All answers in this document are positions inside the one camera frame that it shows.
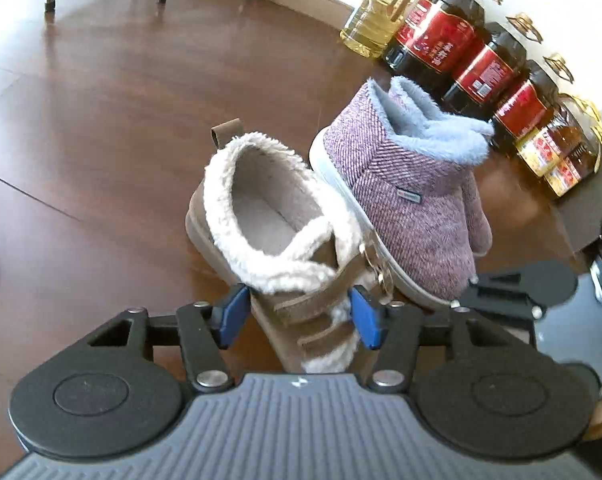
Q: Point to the purple fleece-lined boot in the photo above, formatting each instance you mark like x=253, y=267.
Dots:
x=477, y=225
x=406, y=220

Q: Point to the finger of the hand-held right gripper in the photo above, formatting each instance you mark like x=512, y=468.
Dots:
x=501, y=290

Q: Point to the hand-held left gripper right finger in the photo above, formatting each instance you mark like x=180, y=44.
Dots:
x=366, y=317

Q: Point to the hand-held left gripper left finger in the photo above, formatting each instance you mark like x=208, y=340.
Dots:
x=233, y=315

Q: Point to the yellow cooking oil bottle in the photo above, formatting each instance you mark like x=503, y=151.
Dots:
x=376, y=15

